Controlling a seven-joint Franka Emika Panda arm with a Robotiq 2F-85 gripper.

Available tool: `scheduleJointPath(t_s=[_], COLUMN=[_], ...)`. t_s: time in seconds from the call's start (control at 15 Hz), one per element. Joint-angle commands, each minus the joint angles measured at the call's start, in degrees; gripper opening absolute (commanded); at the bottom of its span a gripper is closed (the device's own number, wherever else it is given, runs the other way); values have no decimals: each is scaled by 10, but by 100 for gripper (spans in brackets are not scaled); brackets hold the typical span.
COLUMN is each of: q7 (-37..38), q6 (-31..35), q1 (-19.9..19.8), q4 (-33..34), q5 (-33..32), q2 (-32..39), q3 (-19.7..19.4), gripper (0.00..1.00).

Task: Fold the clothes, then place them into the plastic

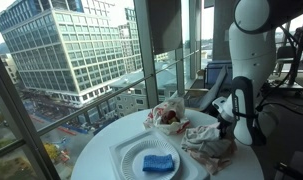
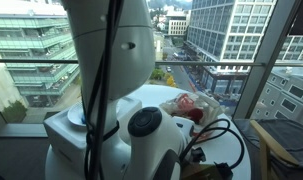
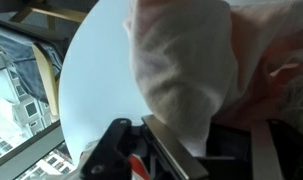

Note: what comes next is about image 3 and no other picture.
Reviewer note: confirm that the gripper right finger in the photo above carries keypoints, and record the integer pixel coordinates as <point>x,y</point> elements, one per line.
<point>265,163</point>

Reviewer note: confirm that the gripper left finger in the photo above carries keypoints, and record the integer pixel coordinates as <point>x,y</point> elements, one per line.
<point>183,163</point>

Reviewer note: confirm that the white grey cloth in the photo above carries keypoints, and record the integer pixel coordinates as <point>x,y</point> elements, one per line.
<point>183,63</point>

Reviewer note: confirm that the pink cloth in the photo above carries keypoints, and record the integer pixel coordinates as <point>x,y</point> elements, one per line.
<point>267,40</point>

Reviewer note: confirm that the wooden chair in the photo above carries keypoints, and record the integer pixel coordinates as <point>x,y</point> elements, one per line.
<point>37,53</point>

